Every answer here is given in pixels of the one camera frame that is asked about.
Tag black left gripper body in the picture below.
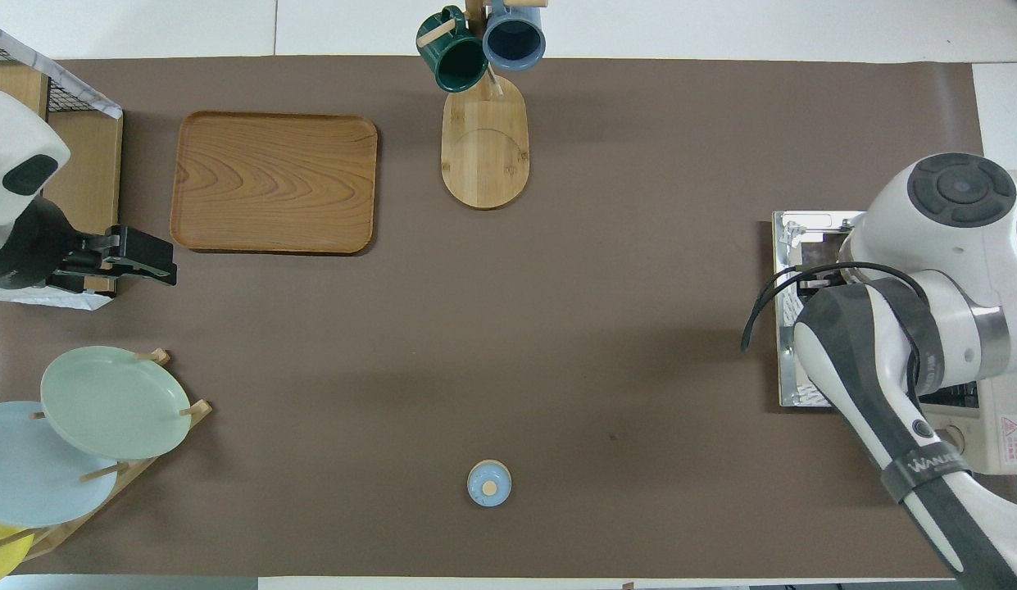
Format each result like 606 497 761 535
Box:
48 232 128 296

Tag beige toaster oven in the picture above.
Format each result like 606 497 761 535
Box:
773 170 1017 476

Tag pale green plate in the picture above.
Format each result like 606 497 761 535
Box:
40 346 192 461

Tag wooden serving tray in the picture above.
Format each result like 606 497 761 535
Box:
170 111 379 255

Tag wooden plate rack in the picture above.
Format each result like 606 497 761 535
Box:
0 348 212 562

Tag light blue racked plate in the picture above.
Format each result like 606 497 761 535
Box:
0 401 120 529

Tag yellow plate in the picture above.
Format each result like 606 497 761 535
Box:
0 519 34 587

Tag wooden mug tree stand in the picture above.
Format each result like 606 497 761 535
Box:
416 0 550 211

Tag dark green mug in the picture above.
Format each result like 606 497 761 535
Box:
416 7 489 93

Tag brown table mat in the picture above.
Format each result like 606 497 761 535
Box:
0 56 1017 579

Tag blue mug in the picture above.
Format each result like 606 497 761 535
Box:
482 0 547 72

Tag wire basket with wooden shelf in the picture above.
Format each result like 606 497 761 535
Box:
0 20 124 311

